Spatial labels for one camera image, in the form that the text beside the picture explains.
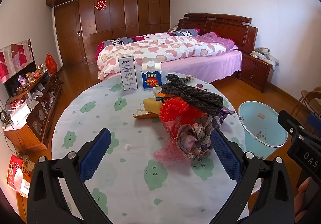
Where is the plaid fabric scrap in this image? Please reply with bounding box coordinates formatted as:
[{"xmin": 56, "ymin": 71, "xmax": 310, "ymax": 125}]
[{"xmin": 176, "ymin": 115, "xmax": 222, "ymax": 160}]

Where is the dark braided rope bundle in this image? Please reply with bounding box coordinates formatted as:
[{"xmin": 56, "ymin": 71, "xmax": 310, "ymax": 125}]
[{"xmin": 160, "ymin": 73, "xmax": 224, "ymax": 117}]

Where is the red plastic bag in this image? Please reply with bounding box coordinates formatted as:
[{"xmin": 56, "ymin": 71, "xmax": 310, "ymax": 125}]
[{"xmin": 159, "ymin": 97, "xmax": 206, "ymax": 125}]

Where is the purple plastic bag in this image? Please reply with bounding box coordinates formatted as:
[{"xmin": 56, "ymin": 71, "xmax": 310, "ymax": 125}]
[{"xmin": 218, "ymin": 109, "xmax": 235, "ymax": 124}]

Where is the light blue trash bin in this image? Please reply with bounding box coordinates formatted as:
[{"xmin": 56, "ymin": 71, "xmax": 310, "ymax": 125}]
[{"xmin": 238, "ymin": 101, "xmax": 288, "ymax": 159}]

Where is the person's right hand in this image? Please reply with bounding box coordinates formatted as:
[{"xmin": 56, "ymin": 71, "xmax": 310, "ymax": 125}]
[{"xmin": 294, "ymin": 177, "xmax": 320, "ymax": 223}]

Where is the folding wooden chair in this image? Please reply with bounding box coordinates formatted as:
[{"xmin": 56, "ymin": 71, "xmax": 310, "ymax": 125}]
[{"xmin": 291, "ymin": 86, "xmax": 321, "ymax": 119}]

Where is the wooden nightstand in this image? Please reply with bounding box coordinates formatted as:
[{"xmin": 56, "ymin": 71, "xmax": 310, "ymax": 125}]
[{"xmin": 238, "ymin": 53, "xmax": 274, "ymax": 93}]

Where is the wooden side cabinet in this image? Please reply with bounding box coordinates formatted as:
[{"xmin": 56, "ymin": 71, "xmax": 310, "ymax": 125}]
[{"xmin": 4, "ymin": 71, "xmax": 63, "ymax": 152}]

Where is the clothes pile on nightstand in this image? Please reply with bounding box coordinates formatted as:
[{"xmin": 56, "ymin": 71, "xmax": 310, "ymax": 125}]
[{"xmin": 250, "ymin": 48, "xmax": 279, "ymax": 70}]

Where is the pink plastic bag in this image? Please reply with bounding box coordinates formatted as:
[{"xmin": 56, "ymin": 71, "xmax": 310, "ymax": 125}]
[{"xmin": 153, "ymin": 118, "xmax": 198, "ymax": 165}]

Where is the pink bed sheet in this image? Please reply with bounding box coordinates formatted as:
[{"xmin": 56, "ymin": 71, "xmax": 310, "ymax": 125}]
[{"xmin": 162, "ymin": 49, "xmax": 242, "ymax": 83}]

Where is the dark striped packet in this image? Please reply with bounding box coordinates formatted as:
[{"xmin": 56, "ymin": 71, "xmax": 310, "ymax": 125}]
[{"xmin": 179, "ymin": 76, "xmax": 194, "ymax": 84}]

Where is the red gift bag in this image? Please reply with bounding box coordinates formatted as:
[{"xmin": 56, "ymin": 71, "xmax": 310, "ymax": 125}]
[{"xmin": 45, "ymin": 53, "xmax": 58, "ymax": 74}]

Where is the cloth covered television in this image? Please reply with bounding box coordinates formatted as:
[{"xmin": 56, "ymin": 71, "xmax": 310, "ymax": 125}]
[{"xmin": 1, "ymin": 39, "xmax": 35, "ymax": 97}]

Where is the white milk carton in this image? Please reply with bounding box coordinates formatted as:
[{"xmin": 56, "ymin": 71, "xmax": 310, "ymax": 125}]
[{"xmin": 119, "ymin": 55, "xmax": 138, "ymax": 91}]

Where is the heart pattern duvet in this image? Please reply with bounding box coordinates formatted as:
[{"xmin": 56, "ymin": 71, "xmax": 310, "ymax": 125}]
[{"xmin": 96, "ymin": 29, "xmax": 238, "ymax": 81}]

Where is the blue Look drink carton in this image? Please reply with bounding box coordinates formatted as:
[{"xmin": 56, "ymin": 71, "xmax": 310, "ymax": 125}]
[{"xmin": 141, "ymin": 57, "xmax": 162, "ymax": 89}]

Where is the wooden door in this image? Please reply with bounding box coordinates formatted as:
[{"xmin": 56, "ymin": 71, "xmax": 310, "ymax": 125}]
[{"xmin": 54, "ymin": 0, "xmax": 86, "ymax": 67}]

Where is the red double happiness decal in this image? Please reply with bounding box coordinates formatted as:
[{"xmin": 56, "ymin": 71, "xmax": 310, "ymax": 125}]
[{"xmin": 95, "ymin": 0, "xmax": 107, "ymax": 11}]

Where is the brown wooden wardrobe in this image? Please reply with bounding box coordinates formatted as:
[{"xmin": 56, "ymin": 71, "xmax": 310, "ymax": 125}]
[{"xmin": 46, "ymin": 0, "xmax": 170, "ymax": 64}]

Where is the wooden bed frame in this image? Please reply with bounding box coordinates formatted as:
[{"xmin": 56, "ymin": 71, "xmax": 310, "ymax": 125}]
[{"xmin": 177, "ymin": 13, "xmax": 258, "ymax": 81}]

